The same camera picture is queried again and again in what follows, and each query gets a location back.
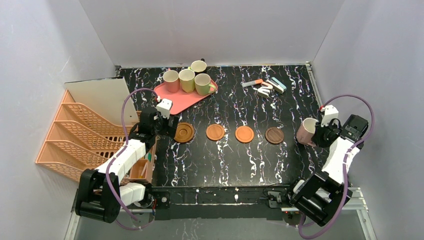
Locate yellow-green mug centre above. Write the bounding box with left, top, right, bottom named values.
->
left=178, top=68, right=196, bottom=93

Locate pink mug large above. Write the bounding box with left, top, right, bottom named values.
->
left=296, top=117, right=318, bottom=147

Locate pink serving tray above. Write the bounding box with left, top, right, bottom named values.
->
left=154, top=80, right=218, bottom=115

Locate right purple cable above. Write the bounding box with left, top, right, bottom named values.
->
left=298, top=94, right=376, bottom=240

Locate orange white marker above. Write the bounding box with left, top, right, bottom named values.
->
left=241, top=79, right=263, bottom=88

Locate orange file rack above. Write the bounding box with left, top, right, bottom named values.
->
left=35, top=91, right=126, bottom=182

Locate plain brown coaster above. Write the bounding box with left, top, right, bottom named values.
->
left=206, top=123, right=226, bottom=141

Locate dark brown wooden coaster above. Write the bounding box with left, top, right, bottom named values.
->
left=265, top=127, right=285, bottom=145

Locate green mug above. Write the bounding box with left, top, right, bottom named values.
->
left=194, top=73, right=217, bottom=96

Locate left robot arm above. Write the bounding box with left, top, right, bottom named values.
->
left=74, top=104, right=179, bottom=223

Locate orange desk organiser box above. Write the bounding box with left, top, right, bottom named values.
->
left=129, top=110, right=158, bottom=181

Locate white board sheet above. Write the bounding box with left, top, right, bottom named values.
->
left=64, top=76, right=130, bottom=126

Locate pink mug near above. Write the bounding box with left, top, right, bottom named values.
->
left=162, top=70, right=180, bottom=93

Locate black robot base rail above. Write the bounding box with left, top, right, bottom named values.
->
left=129, top=184, right=301, bottom=225

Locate brown grooved wooden coaster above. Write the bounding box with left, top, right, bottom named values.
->
left=174, top=122, right=195, bottom=143

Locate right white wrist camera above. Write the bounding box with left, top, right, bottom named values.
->
left=320, top=105, right=339, bottom=127

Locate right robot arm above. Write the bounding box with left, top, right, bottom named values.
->
left=287, top=114, right=369, bottom=227

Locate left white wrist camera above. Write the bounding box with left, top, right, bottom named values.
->
left=156, top=98, right=173, bottom=119

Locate black mug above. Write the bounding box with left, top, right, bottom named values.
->
left=189, top=58, right=208, bottom=75

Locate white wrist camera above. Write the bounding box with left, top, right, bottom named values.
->
left=156, top=98, right=173, bottom=119
left=320, top=105, right=339, bottom=127

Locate light wooden coaster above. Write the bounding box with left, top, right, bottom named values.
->
left=235, top=126, right=255, bottom=144

